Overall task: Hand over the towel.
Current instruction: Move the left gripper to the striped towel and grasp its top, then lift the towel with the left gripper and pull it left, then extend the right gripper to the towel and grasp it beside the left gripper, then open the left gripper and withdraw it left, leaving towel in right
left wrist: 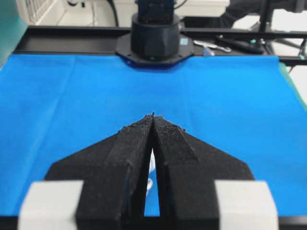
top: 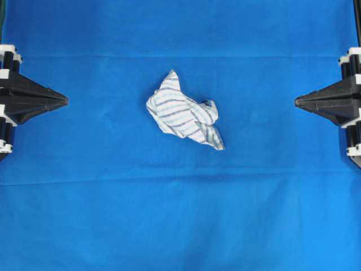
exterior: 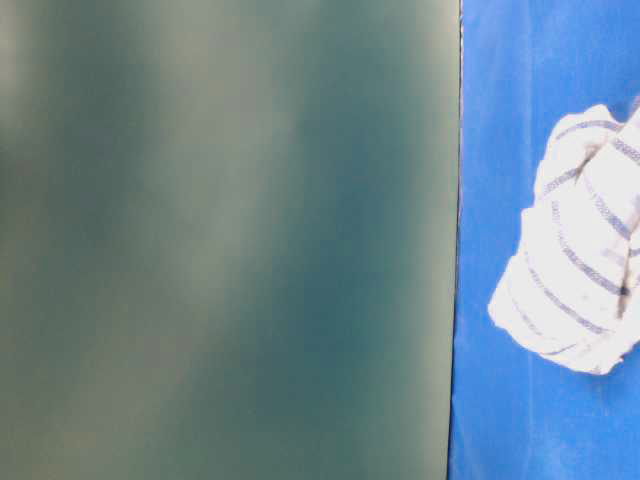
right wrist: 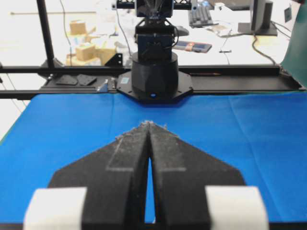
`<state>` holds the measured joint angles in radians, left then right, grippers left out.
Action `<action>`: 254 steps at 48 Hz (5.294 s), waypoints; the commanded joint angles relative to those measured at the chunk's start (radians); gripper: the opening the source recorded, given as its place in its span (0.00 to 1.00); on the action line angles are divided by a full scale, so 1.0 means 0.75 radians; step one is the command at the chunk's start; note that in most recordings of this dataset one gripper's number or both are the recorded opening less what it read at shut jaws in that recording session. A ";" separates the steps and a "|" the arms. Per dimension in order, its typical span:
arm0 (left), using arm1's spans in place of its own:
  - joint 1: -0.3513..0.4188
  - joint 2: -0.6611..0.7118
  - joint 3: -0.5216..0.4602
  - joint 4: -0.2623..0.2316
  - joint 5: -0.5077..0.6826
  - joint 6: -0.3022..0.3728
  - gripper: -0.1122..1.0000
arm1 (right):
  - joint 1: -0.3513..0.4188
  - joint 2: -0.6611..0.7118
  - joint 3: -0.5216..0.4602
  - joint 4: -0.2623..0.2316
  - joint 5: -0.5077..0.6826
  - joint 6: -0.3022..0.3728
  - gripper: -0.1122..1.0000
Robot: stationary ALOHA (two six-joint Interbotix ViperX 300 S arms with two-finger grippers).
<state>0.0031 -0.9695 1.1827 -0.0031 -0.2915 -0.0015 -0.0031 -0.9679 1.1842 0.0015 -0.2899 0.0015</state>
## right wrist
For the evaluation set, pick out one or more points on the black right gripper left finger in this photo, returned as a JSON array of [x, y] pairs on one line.
[[100, 191]]

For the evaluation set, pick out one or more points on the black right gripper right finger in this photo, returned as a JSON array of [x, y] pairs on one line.
[[194, 190]]

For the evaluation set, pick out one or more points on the blue table cloth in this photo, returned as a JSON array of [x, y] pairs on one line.
[[264, 136]]

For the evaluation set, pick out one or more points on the cardboard box lower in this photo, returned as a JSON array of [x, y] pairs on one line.
[[85, 52]]

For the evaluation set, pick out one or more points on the cardboard box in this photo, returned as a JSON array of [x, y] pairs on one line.
[[85, 52], [78, 27]]

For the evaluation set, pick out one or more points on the dark smartphone on desk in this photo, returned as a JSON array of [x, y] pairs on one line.
[[193, 46]]

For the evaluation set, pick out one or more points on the cardboard box upper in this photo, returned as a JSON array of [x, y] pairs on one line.
[[78, 27]]

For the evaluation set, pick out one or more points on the black keyboard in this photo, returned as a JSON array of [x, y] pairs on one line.
[[200, 17]]

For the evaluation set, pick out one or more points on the green backdrop sheet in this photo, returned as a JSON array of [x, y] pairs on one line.
[[295, 60]]

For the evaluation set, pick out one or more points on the black monitor stand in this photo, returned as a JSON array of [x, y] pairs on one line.
[[260, 19]]

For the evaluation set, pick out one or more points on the black aluminium frame rail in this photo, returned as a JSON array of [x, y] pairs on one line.
[[193, 80]]

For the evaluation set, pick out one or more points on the black upright frame post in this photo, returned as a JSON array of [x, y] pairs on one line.
[[52, 62]]

